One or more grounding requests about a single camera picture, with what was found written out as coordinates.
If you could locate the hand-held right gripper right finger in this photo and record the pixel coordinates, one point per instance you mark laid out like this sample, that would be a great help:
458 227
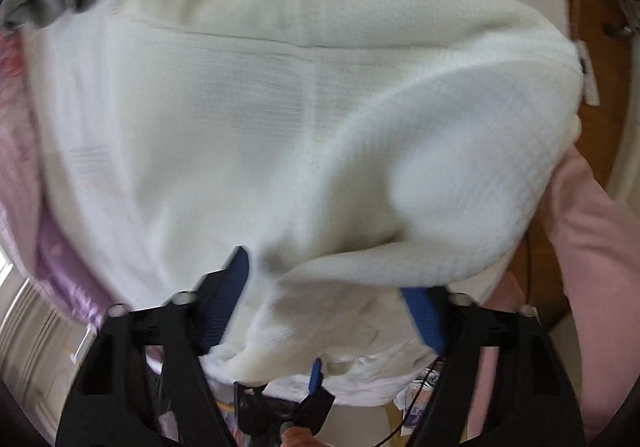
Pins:
425 317

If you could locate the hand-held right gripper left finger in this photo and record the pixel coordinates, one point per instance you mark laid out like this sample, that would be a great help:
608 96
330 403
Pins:
222 302

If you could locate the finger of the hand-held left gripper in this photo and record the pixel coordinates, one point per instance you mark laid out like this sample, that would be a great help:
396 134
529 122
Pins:
315 377
247 404

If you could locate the white button-up jacket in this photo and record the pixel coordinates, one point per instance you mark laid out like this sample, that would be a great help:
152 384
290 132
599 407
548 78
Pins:
300 127

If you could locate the person's left hand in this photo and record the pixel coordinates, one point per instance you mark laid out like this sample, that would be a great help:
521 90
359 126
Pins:
298 437

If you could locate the purple floral bag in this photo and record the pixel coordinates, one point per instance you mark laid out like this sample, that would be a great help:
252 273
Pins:
420 402

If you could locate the person's pink clothing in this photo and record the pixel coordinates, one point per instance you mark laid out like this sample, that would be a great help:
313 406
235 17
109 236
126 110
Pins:
595 252

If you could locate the purple floral quilt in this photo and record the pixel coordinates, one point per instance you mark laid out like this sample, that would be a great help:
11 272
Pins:
45 237

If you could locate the white drawer cabinet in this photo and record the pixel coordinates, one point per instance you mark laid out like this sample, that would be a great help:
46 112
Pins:
35 327

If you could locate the white power strip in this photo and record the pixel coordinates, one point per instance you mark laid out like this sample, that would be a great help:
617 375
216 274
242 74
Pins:
587 77

